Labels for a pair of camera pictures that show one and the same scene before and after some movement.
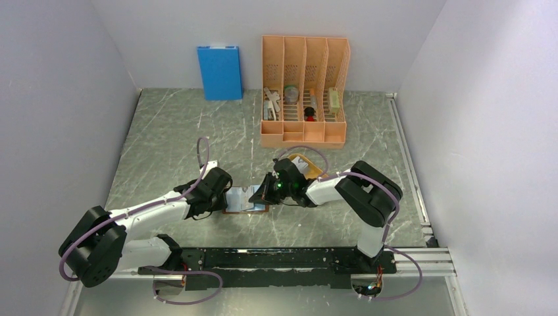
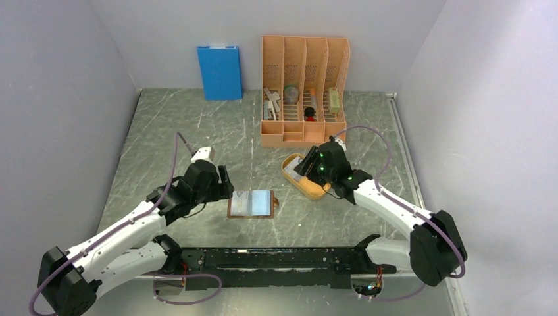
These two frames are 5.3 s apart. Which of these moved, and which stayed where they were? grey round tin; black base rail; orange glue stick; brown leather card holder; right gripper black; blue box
Moved: right gripper black; brown leather card holder
Stayed: orange glue stick; grey round tin; blue box; black base rail
